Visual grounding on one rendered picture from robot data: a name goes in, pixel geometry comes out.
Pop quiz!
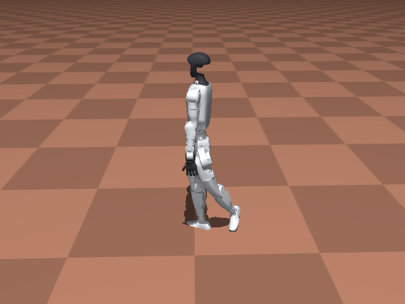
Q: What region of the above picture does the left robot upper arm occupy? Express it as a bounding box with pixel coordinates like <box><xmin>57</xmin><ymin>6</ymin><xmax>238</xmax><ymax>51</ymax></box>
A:
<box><xmin>184</xmin><ymin>88</ymin><xmax>201</xmax><ymax>130</ymax></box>

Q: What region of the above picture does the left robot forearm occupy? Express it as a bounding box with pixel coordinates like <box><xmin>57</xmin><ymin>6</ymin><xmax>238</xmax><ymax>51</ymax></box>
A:
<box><xmin>185</xmin><ymin>123</ymin><xmax>197</xmax><ymax>160</ymax></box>

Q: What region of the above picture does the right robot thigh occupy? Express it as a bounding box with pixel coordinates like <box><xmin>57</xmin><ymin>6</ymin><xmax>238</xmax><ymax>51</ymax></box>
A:
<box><xmin>188</xmin><ymin>154</ymin><xmax>204</xmax><ymax>193</ymax></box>

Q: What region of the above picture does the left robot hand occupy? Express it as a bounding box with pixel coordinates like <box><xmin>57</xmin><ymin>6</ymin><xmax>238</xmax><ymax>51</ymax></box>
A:
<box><xmin>182</xmin><ymin>153</ymin><xmax>198</xmax><ymax>176</ymax></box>

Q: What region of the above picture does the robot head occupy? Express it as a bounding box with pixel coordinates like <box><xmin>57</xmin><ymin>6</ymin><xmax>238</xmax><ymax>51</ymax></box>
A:
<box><xmin>187</xmin><ymin>52</ymin><xmax>211</xmax><ymax>86</ymax></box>

